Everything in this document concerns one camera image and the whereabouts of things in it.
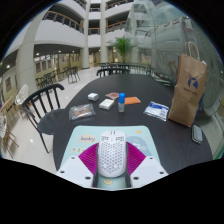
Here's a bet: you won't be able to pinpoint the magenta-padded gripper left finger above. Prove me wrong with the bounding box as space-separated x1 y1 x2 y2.
54 142 100 189

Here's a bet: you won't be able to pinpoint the small white box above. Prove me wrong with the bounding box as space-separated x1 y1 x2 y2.
98 98 116 111
87 92 100 102

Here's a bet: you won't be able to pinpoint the small grey flat device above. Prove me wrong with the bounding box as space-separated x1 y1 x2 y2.
191 124 204 145

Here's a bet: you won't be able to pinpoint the wooden chair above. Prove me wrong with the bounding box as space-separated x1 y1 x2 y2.
0 96 19 159

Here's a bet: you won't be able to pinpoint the orange cloth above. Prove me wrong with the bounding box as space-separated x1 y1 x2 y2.
124 96 142 106

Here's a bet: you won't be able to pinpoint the brown snack packet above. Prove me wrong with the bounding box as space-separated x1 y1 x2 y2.
104 91 120 100

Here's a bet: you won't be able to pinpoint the black spindle-back chair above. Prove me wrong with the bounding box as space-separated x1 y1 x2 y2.
20 83 66 154

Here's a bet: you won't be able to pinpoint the light blue printed mouse pad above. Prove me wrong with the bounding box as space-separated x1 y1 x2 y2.
59 125 162 192

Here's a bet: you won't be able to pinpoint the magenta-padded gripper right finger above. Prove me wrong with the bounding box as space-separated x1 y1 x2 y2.
124 141 169 189

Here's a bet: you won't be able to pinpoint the small blue-capped bottle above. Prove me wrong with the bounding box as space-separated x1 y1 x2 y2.
117 92 127 113

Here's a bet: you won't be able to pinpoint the white perforated computer mouse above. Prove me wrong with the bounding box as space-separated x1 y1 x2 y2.
97 129 128 179

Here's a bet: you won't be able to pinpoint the white wicker chair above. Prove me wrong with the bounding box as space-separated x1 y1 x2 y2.
14 83 30 116

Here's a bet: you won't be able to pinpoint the brown paper bag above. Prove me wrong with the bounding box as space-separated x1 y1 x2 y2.
167 41 208 128

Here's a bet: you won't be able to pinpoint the clear plastic snack bag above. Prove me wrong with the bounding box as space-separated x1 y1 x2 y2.
68 103 97 122

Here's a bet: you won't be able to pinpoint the black chairs at table end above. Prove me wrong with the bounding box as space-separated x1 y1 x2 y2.
96 62 154 78

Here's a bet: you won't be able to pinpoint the far dark chairs group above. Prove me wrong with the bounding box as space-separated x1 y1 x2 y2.
34 65 81 89

